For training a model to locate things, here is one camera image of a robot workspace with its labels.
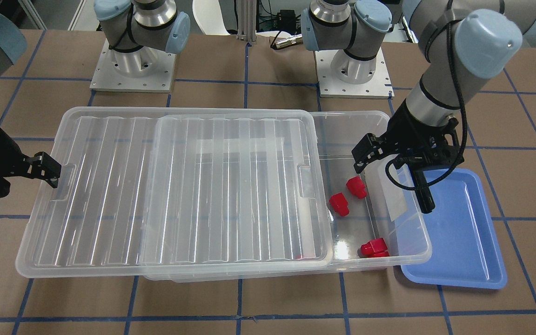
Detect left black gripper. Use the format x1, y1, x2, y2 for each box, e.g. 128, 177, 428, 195
351, 102, 466, 214

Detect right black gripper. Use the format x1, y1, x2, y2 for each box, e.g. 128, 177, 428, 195
0, 129, 61, 198

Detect clear plastic storage box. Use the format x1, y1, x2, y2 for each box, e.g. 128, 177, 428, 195
138, 108, 432, 282

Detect red block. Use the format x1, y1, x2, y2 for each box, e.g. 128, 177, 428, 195
292, 253, 319, 261
359, 237, 390, 257
329, 193, 350, 217
345, 175, 368, 199

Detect clear plastic box lid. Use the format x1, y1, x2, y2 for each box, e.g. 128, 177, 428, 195
15, 107, 334, 281

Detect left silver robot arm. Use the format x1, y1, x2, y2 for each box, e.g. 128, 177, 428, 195
301, 0, 536, 214

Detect red block front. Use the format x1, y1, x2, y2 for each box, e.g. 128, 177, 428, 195
359, 237, 390, 257

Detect blue plastic tray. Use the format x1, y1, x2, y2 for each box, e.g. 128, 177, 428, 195
401, 168, 508, 290

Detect red block under lid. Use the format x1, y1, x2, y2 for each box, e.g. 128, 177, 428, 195
292, 253, 319, 261

